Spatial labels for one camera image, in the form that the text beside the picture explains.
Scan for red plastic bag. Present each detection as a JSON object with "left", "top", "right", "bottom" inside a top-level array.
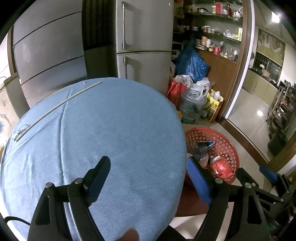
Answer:
[{"left": 210, "top": 156, "right": 233, "bottom": 179}]

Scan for blue silver toothpaste box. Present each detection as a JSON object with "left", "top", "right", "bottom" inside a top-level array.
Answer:
[{"left": 197, "top": 141, "right": 216, "bottom": 152}]

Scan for metal kitchen rack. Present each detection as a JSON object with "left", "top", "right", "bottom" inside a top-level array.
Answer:
[{"left": 266, "top": 81, "right": 295, "bottom": 156}]

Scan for red mesh trash basket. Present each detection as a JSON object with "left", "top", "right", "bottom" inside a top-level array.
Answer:
[{"left": 185, "top": 127, "right": 239, "bottom": 184}]

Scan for person's hand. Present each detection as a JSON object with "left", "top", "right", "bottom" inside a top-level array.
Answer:
[{"left": 116, "top": 228, "right": 139, "bottom": 241}]

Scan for blue tablecloth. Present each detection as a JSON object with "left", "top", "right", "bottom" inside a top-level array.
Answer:
[{"left": 1, "top": 78, "right": 187, "bottom": 240}]

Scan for long grey rod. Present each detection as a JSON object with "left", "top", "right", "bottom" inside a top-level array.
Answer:
[{"left": 17, "top": 81, "right": 103, "bottom": 142}]

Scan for eyeglasses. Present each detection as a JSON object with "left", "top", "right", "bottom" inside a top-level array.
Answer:
[{"left": 12, "top": 124, "right": 30, "bottom": 142}]

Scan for clear plastic water jug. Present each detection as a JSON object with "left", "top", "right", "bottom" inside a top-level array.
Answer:
[{"left": 179, "top": 89, "right": 207, "bottom": 125}]

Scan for white plastic bags pile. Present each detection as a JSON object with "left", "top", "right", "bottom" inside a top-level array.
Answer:
[{"left": 174, "top": 75, "right": 216, "bottom": 91}]

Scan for red gift bag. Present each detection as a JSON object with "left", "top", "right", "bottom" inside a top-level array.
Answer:
[{"left": 166, "top": 80, "right": 187, "bottom": 108}]

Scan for large blue bag on floor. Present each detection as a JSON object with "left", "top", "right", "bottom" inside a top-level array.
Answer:
[{"left": 176, "top": 39, "right": 209, "bottom": 83}]

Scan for wooden shelf cabinet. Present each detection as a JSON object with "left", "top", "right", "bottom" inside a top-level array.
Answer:
[{"left": 171, "top": 1, "right": 254, "bottom": 121}]

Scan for grey refrigerator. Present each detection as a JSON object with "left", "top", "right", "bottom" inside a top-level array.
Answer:
[{"left": 13, "top": 0, "right": 87, "bottom": 107}]

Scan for silver two-door refrigerator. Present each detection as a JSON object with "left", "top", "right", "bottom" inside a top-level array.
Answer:
[{"left": 115, "top": 0, "right": 174, "bottom": 94}]

